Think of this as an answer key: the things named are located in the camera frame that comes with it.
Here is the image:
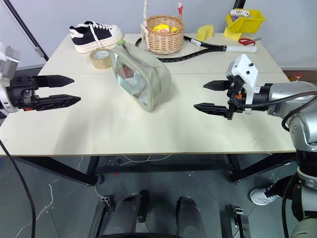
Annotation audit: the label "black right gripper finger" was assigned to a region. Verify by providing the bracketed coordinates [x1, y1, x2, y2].
[193, 102, 230, 119]
[203, 79, 232, 92]

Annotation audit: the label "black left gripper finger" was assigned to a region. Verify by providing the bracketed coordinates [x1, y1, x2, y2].
[33, 74, 75, 89]
[33, 94, 82, 112]

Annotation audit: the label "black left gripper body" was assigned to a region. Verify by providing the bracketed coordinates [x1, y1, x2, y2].
[6, 75, 40, 111]

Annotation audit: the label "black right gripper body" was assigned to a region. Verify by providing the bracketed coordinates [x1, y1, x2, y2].
[225, 75, 248, 121]

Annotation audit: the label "yellow plastic bin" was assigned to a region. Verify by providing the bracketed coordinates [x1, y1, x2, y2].
[223, 8, 267, 39]

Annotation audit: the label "clear green toiletry bag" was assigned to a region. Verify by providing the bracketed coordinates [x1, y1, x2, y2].
[109, 39, 172, 113]

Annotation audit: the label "black tennis racket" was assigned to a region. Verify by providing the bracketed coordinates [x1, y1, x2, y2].
[135, 35, 258, 63]

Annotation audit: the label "brown packing tape roll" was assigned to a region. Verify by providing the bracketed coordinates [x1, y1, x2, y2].
[89, 48, 112, 70]

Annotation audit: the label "yellow sponge piece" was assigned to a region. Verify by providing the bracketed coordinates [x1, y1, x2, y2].
[196, 24, 214, 41]

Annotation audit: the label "black diagonal pole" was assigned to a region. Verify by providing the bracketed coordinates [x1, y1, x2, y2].
[6, 0, 50, 61]

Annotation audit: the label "black and white sneaker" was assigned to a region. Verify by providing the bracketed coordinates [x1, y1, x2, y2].
[68, 20, 124, 54]

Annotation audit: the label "woven wicker basket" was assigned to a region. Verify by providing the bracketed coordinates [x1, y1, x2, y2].
[140, 0, 185, 54]

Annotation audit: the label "white remote control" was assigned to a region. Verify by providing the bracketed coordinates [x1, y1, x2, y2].
[229, 9, 250, 17]

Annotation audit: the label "yellow toy in basket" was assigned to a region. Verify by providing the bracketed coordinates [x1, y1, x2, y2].
[152, 23, 179, 33]

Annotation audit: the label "white shoe of bystander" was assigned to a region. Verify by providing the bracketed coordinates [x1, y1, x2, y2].
[249, 182, 285, 206]

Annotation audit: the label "dark rounded robot right foot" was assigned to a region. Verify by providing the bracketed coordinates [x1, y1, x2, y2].
[175, 195, 206, 238]

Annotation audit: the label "dark rounded robot foot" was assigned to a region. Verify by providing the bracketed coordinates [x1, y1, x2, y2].
[175, 195, 206, 238]
[108, 189, 151, 236]

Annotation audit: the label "dark rounded robot left foot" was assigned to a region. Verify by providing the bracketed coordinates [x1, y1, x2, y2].
[108, 189, 151, 236]

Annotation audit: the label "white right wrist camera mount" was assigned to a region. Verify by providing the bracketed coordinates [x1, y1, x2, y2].
[224, 53, 261, 114]

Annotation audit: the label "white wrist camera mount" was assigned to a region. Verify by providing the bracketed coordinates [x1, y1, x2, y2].
[0, 42, 21, 114]
[224, 53, 261, 114]

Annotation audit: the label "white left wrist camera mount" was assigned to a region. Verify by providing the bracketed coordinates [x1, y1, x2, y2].
[0, 42, 21, 114]

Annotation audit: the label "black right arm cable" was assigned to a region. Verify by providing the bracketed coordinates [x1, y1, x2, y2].
[231, 91, 317, 115]

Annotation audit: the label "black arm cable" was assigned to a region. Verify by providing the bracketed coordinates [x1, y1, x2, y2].
[0, 139, 37, 238]
[231, 91, 317, 115]

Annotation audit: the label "red handled scissors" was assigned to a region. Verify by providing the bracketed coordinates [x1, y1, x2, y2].
[238, 37, 262, 47]

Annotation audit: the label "black metal table frame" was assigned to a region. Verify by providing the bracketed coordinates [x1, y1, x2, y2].
[0, 151, 298, 186]

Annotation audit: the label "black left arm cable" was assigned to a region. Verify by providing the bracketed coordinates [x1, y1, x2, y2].
[0, 139, 37, 238]

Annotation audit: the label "white string on floor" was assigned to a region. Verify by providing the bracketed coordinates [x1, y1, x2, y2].
[116, 153, 174, 167]

